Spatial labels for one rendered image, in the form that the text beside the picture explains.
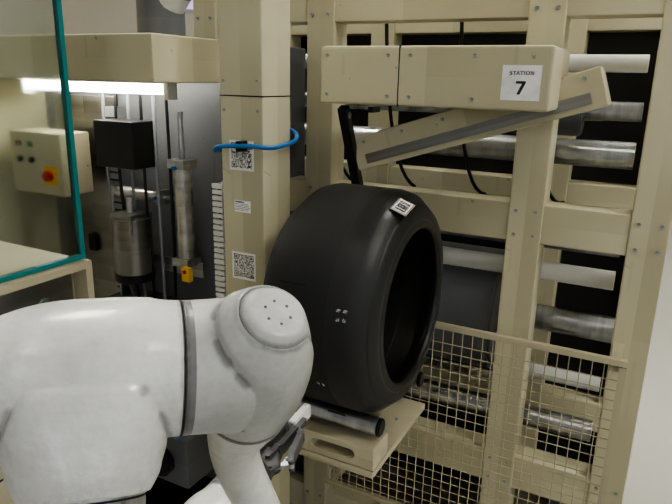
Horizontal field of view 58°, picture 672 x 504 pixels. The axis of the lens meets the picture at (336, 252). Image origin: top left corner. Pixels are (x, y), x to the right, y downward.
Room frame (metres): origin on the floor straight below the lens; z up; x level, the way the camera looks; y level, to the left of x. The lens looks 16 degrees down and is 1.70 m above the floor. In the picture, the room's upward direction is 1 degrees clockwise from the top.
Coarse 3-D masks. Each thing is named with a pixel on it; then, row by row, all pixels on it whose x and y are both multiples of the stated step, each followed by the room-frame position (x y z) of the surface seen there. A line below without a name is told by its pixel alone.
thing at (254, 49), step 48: (240, 0) 1.53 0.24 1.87; (288, 0) 1.60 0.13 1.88; (240, 48) 1.53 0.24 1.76; (288, 48) 1.60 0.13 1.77; (240, 96) 1.53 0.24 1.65; (288, 96) 1.60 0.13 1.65; (240, 192) 1.53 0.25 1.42; (288, 192) 1.60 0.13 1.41; (240, 240) 1.53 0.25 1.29; (240, 288) 1.54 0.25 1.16; (288, 480) 1.60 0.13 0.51
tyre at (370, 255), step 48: (336, 192) 1.43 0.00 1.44; (384, 192) 1.41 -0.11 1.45; (288, 240) 1.32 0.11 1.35; (336, 240) 1.27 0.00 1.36; (384, 240) 1.27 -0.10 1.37; (432, 240) 1.53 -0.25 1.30; (288, 288) 1.25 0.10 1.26; (336, 288) 1.21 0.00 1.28; (384, 288) 1.23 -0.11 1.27; (432, 288) 1.58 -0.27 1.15; (336, 336) 1.18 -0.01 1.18; (384, 336) 1.63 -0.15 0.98; (336, 384) 1.21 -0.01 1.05; (384, 384) 1.25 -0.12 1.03
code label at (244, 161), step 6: (234, 150) 1.54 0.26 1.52; (252, 150) 1.51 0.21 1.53; (234, 156) 1.54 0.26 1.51; (240, 156) 1.53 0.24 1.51; (246, 156) 1.52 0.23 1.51; (252, 156) 1.51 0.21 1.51; (234, 162) 1.54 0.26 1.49; (240, 162) 1.53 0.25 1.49; (246, 162) 1.52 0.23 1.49; (252, 162) 1.51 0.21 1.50; (234, 168) 1.54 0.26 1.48; (240, 168) 1.53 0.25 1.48; (246, 168) 1.52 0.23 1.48; (252, 168) 1.51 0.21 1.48
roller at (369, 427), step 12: (312, 408) 1.35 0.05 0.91; (324, 408) 1.34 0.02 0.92; (336, 408) 1.33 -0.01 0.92; (324, 420) 1.33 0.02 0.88; (336, 420) 1.31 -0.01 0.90; (348, 420) 1.30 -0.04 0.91; (360, 420) 1.29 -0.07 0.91; (372, 420) 1.28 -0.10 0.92; (384, 420) 1.29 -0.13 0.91; (372, 432) 1.27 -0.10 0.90
